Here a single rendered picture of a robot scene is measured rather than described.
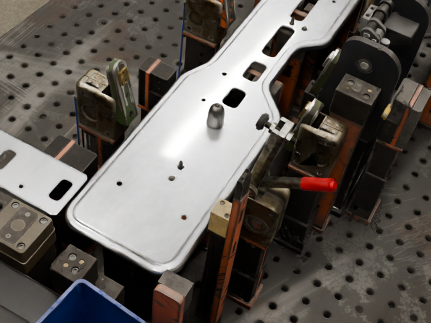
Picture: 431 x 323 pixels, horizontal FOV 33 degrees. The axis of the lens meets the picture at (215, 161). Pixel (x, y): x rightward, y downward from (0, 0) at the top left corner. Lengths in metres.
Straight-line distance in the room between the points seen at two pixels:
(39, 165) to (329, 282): 0.65
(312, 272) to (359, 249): 0.12
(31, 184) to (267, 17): 0.64
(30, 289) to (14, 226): 0.10
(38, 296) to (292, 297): 0.59
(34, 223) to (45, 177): 0.14
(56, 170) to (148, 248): 0.22
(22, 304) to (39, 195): 0.22
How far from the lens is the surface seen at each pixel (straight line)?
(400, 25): 1.39
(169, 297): 0.91
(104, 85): 1.34
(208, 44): 1.60
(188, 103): 1.37
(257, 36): 1.53
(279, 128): 1.08
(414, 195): 1.73
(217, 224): 1.16
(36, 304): 1.10
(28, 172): 1.27
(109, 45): 1.92
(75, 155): 1.31
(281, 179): 1.16
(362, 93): 1.29
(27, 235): 1.13
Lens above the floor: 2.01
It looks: 51 degrees down
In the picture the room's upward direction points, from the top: 9 degrees clockwise
